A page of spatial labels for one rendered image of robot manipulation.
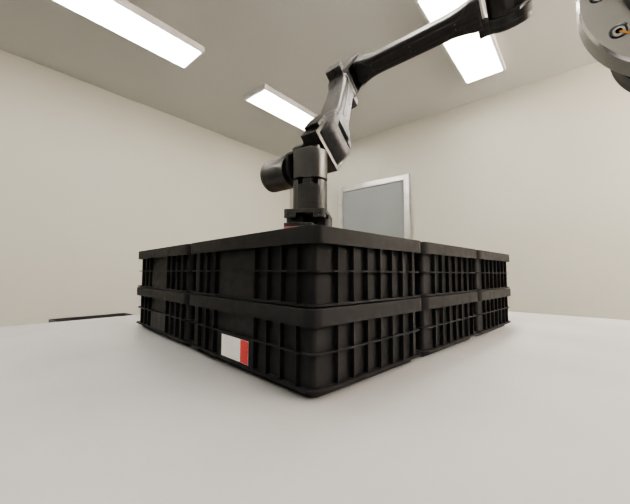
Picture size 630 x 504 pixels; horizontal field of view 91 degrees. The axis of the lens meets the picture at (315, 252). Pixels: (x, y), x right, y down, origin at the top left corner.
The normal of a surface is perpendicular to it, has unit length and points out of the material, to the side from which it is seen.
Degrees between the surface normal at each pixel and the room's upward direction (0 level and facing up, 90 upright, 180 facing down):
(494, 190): 90
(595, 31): 90
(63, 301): 90
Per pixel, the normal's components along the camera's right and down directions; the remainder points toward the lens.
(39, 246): 0.76, -0.04
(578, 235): -0.65, -0.05
